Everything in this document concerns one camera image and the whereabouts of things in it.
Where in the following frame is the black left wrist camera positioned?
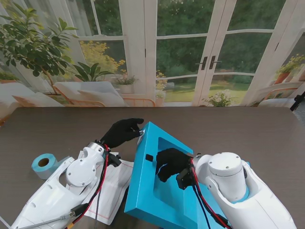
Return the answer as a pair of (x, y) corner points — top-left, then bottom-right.
(107, 154), (122, 168)

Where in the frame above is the printed garden window backdrop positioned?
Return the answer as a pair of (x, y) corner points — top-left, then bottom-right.
(0, 0), (305, 127)

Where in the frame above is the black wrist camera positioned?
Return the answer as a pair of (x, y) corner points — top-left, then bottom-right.
(107, 154), (122, 168)
(175, 167), (195, 191)

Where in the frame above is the grey left arm cable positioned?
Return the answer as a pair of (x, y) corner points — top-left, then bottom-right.
(94, 186), (102, 229)

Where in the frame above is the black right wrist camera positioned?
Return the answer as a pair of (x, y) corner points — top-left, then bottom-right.
(175, 167), (195, 191)

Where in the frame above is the red left arm cable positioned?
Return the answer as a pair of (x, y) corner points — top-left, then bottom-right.
(69, 144), (111, 229)

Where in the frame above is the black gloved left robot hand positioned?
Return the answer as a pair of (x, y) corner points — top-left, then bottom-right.
(100, 118), (145, 148)

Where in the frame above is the light grey braided cable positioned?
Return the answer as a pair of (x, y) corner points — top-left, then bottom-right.
(14, 213), (72, 229)

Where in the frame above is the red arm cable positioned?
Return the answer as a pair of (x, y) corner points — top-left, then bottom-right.
(189, 157), (232, 229)
(69, 144), (111, 229)

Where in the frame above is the blue-backed white label roll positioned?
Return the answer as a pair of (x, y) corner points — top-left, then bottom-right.
(31, 154), (72, 180)

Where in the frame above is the black tripod stand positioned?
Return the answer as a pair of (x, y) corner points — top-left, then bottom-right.
(289, 94), (305, 112)

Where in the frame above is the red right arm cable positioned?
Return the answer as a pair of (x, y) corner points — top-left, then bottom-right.
(189, 157), (232, 229)

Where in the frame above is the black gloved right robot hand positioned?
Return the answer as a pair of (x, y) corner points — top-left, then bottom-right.
(155, 147), (193, 184)

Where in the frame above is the white peeled label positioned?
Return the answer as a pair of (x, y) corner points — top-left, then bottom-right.
(137, 129), (146, 146)

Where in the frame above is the blue plastic file box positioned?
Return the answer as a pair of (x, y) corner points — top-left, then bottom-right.
(123, 121), (251, 229)

